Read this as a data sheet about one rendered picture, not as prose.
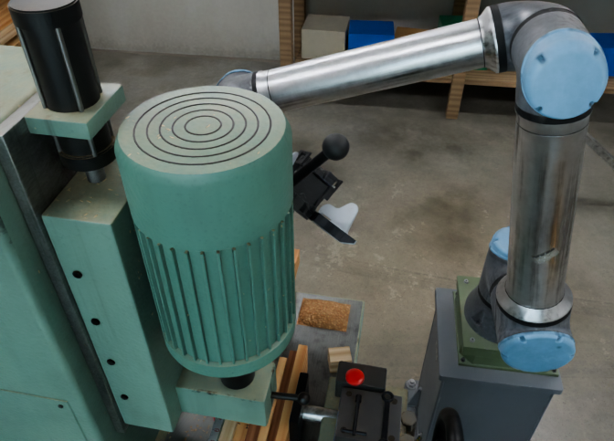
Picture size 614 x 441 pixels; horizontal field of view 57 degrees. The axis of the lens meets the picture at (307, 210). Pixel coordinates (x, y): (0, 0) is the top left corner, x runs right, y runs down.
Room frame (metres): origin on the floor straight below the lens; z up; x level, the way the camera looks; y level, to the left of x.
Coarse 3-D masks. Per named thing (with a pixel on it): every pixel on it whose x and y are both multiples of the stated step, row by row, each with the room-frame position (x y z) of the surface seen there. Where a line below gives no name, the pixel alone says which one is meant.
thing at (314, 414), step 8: (304, 376) 0.53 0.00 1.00; (304, 384) 0.51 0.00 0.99; (296, 392) 0.50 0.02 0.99; (296, 408) 0.47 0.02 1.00; (304, 408) 0.49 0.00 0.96; (312, 408) 0.49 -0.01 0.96; (320, 408) 0.49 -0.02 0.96; (296, 416) 0.46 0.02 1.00; (304, 416) 0.48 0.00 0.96; (312, 416) 0.48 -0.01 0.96; (320, 416) 0.48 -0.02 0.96; (328, 416) 0.48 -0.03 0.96; (336, 416) 0.48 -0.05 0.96; (296, 424) 0.45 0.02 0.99; (296, 432) 0.45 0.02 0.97; (296, 440) 0.45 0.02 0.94
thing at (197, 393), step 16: (272, 368) 0.49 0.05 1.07; (176, 384) 0.47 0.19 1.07; (192, 384) 0.47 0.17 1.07; (208, 384) 0.47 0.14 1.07; (256, 384) 0.47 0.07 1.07; (272, 384) 0.48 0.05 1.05; (192, 400) 0.46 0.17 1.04; (208, 400) 0.45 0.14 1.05; (224, 400) 0.45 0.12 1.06; (240, 400) 0.44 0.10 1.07; (256, 400) 0.44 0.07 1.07; (272, 400) 0.48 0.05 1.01; (224, 416) 0.45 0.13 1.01; (240, 416) 0.44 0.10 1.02; (256, 416) 0.44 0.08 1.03
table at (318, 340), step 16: (352, 304) 0.76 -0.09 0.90; (352, 320) 0.72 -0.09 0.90; (304, 336) 0.68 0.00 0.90; (320, 336) 0.68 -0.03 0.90; (336, 336) 0.68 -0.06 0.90; (352, 336) 0.68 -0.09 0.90; (288, 352) 0.64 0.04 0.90; (320, 352) 0.64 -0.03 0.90; (352, 352) 0.64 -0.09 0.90; (320, 368) 0.61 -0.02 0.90; (320, 384) 0.57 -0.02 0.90; (320, 400) 0.54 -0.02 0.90; (304, 432) 0.48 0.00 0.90
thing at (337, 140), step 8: (328, 136) 0.60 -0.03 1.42; (336, 136) 0.59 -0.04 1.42; (344, 136) 0.60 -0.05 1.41; (328, 144) 0.59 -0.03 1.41; (336, 144) 0.58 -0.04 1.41; (344, 144) 0.59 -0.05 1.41; (320, 152) 0.60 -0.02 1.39; (328, 152) 0.58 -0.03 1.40; (336, 152) 0.58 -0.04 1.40; (344, 152) 0.58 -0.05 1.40; (312, 160) 0.60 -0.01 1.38; (320, 160) 0.59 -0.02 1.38; (336, 160) 0.58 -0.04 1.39; (304, 168) 0.60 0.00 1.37; (312, 168) 0.59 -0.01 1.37; (296, 176) 0.60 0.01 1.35; (304, 176) 0.60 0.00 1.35
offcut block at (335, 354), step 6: (330, 348) 0.63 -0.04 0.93; (336, 348) 0.63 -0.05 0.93; (342, 348) 0.63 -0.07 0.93; (348, 348) 0.63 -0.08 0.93; (330, 354) 0.62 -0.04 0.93; (336, 354) 0.62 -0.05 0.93; (342, 354) 0.62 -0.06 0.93; (348, 354) 0.62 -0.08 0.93; (330, 360) 0.60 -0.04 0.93; (336, 360) 0.60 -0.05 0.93; (342, 360) 0.60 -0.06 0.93; (348, 360) 0.60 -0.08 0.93; (330, 366) 0.60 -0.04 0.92; (336, 366) 0.60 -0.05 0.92; (330, 372) 0.60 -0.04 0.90; (336, 372) 0.60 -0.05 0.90
